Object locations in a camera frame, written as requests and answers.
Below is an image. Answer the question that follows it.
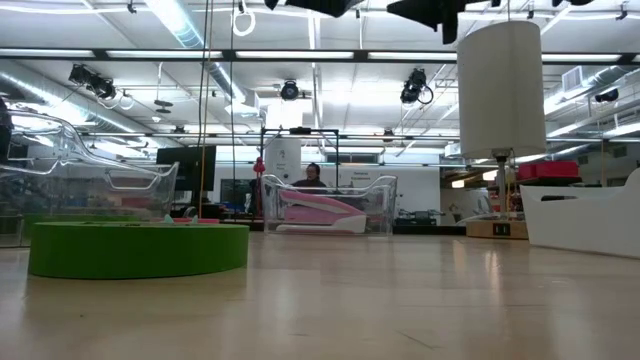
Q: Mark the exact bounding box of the white plastic bin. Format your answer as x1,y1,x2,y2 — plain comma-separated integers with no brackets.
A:
519,168,640,260

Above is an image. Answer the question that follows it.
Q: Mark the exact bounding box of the green masking tape roll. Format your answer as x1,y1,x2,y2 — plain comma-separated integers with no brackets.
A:
28,222,250,280
20,213,144,225

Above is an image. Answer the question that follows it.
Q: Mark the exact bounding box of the black hanging cable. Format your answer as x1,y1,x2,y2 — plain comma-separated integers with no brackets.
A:
197,0,210,147
228,0,237,162

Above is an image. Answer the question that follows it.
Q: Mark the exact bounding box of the black monitor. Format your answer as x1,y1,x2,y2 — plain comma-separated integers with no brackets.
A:
156,145,217,192

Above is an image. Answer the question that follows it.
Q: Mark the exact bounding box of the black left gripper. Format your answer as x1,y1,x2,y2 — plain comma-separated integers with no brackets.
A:
263,0,366,19

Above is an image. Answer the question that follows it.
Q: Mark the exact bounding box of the red storage box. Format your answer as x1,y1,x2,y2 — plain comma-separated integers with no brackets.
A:
517,160,581,186

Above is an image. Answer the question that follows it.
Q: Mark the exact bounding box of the person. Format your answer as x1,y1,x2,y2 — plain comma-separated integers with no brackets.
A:
292,162,329,194

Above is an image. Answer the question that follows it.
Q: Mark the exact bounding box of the clear plastic bin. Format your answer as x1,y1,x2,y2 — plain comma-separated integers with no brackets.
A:
260,173,400,236
0,107,180,249

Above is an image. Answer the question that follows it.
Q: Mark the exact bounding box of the pink and white stapler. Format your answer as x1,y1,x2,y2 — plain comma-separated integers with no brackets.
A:
276,188,368,235

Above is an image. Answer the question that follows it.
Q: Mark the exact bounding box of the small pink teal object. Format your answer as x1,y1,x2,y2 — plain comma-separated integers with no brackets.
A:
164,216,221,225

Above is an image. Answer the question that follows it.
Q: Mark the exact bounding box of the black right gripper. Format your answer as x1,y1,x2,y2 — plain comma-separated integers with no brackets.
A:
387,0,501,45

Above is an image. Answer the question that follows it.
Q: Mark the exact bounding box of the overhead light bar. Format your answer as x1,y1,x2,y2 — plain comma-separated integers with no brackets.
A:
0,48,640,64

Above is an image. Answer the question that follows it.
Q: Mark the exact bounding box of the white cable loop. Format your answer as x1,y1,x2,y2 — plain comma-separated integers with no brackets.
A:
232,9,257,38

